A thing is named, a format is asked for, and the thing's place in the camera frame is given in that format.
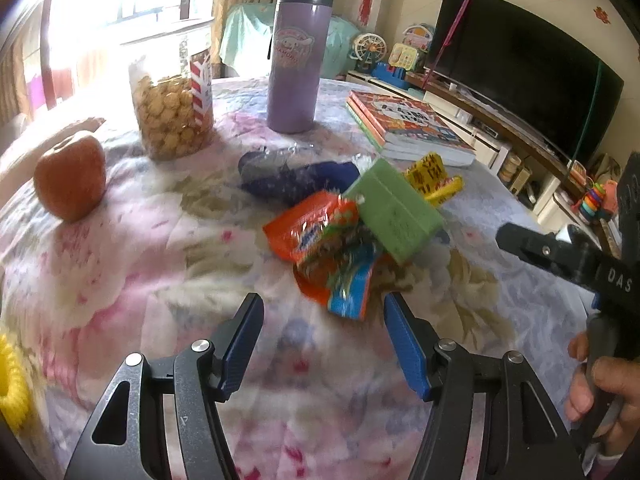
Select yellow snack wrapper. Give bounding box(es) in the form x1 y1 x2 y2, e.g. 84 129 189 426
405 152 464 207

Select red apple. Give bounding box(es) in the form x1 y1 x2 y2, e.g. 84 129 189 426
34 130 106 222

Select green box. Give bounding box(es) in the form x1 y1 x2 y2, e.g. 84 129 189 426
343 158 444 264

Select rainbow stacking ring toy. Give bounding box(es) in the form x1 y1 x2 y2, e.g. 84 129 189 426
573 183 606 224

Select clear jar of snacks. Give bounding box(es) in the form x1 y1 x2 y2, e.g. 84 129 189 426
124 18 215 162

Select orange snack wrapper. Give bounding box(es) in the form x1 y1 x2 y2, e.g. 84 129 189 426
262 191 384 321

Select purple thermos bottle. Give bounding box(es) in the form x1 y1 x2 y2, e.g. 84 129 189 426
267 0 334 134

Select right hand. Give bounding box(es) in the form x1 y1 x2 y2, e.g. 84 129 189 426
565 332 639 456

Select dark blue wrapper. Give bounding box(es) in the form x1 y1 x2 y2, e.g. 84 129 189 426
238 150 360 207

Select teal covered armchair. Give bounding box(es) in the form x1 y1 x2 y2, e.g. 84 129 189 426
219 2 360 79

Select stack of colourful books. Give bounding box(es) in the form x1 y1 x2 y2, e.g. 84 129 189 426
346 90 475 167

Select black flat television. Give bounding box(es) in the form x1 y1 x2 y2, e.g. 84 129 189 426
426 0 624 164

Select yellow toy telephone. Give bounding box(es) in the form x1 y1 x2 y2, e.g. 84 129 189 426
388 42 421 72

